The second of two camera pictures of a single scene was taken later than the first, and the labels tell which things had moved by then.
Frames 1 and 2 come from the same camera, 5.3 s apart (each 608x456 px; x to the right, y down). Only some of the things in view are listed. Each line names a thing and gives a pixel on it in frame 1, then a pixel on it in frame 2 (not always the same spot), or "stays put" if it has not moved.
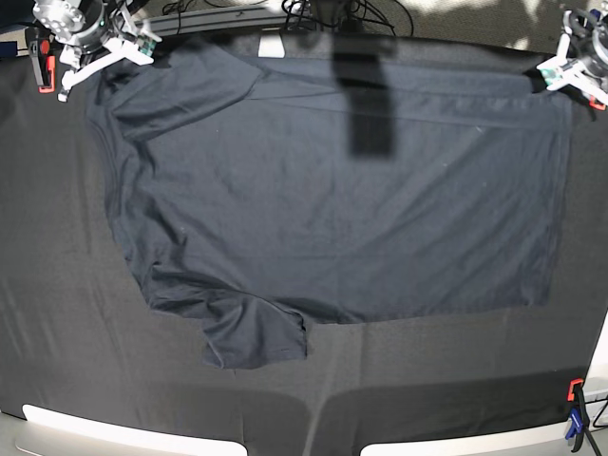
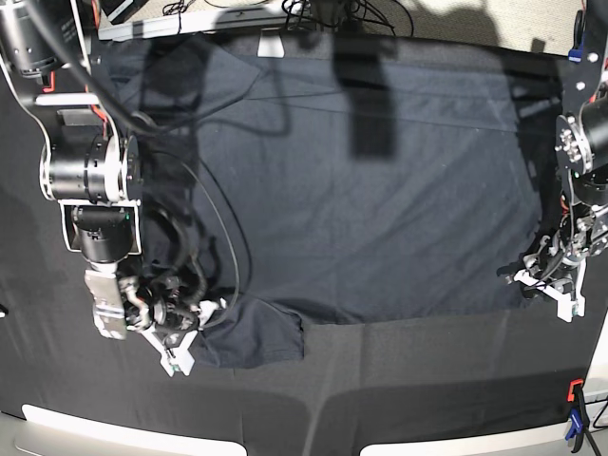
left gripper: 135,48 to 170,315
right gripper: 562,71 to 557,267
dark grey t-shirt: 268,185 stays put
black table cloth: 78,335 stays put
